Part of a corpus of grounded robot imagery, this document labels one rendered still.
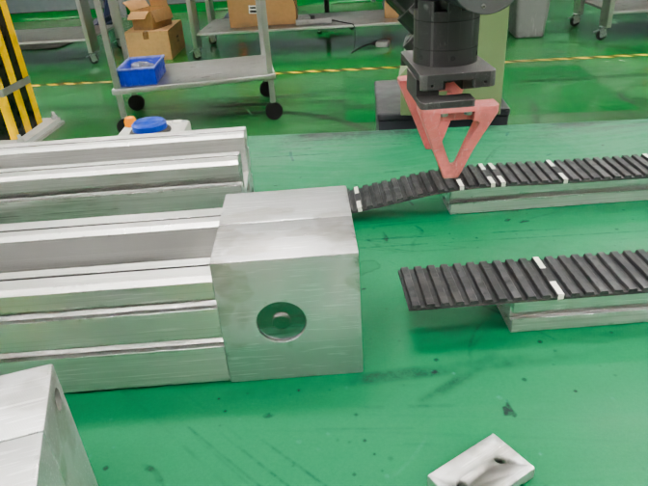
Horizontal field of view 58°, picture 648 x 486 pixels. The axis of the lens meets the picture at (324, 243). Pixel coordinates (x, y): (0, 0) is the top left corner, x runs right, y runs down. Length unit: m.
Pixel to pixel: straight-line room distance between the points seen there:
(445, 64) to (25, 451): 0.43
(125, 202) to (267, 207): 0.19
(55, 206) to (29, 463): 0.35
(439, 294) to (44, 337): 0.26
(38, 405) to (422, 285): 0.26
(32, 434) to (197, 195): 0.32
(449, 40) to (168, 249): 0.29
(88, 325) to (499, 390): 0.26
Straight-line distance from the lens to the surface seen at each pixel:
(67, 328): 0.41
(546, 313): 0.46
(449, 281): 0.44
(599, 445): 0.39
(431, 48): 0.54
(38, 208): 0.60
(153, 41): 5.49
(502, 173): 0.62
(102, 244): 0.45
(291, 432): 0.38
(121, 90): 3.50
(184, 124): 0.74
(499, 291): 0.43
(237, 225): 0.40
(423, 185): 0.60
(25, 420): 0.29
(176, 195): 0.55
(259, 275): 0.36
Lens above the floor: 1.05
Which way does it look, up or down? 30 degrees down
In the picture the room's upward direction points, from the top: 4 degrees counter-clockwise
